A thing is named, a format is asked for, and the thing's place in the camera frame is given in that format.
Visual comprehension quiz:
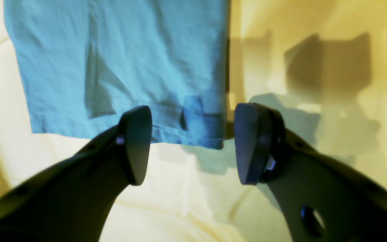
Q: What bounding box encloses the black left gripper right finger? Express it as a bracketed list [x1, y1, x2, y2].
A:
[234, 103, 387, 242]

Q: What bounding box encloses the yellow tablecloth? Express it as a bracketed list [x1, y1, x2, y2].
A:
[0, 0, 387, 242]

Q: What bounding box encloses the green T-shirt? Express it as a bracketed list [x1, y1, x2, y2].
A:
[4, 0, 230, 150]

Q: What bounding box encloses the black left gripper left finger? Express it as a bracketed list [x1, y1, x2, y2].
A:
[0, 106, 152, 242]

